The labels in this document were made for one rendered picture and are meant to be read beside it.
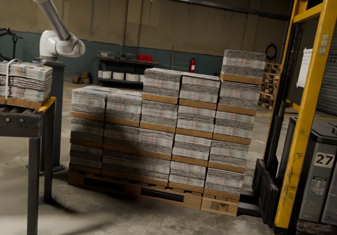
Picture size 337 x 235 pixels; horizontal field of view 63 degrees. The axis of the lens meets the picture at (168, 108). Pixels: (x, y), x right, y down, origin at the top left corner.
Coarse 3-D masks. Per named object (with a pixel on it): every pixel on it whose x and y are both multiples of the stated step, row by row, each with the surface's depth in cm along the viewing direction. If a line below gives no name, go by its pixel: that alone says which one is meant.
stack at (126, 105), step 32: (96, 96) 218; (128, 96) 220; (96, 128) 223; (128, 128) 219; (192, 128) 212; (96, 160) 230; (128, 160) 225; (160, 160) 220; (128, 192) 230; (192, 192) 221
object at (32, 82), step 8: (24, 64) 163; (32, 64) 171; (16, 72) 151; (24, 72) 152; (32, 72) 153; (40, 72) 154; (48, 72) 164; (16, 80) 152; (24, 80) 152; (32, 80) 154; (40, 80) 155; (48, 80) 168; (16, 88) 153; (24, 88) 154; (32, 88) 155; (40, 88) 156; (48, 88) 173; (16, 96) 154; (24, 96) 155; (32, 96) 156; (40, 96) 157
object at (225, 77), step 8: (232, 80) 201; (240, 80) 200; (248, 80) 199; (256, 80) 198; (240, 112) 204; (248, 112) 203; (216, 136) 210; (224, 136) 209; (248, 144) 208; (208, 160) 219; (224, 168) 214; (232, 168) 213; (240, 168) 212; (208, 192) 219; (216, 192) 218; (224, 192) 217
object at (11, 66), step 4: (0, 64) 148; (4, 64) 149; (12, 64) 153; (16, 64) 156; (0, 68) 148; (4, 68) 149; (12, 68) 150; (0, 72) 149; (4, 72) 149; (12, 72) 150; (4, 76) 150; (8, 76) 150; (12, 76) 151; (4, 80) 150; (8, 80) 151; (12, 80) 151; (4, 84) 151; (8, 84) 151; (12, 84) 152; (4, 88) 151; (8, 88) 152; (12, 88) 152; (4, 92) 152; (8, 92) 153; (12, 92) 153; (4, 96) 152; (8, 96) 153
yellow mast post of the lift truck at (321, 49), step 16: (336, 0) 165; (320, 16) 171; (336, 16) 167; (320, 32) 170; (320, 48) 171; (320, 64) 173; (320, 80) 175; (304, 96) 178; (304, 112) 180; (304, 128) 181; (304, 144) 183; (288, 160) 190; (288, 176) 189; (288, 192) 191; (288, 208) 193; (288, 224) 195
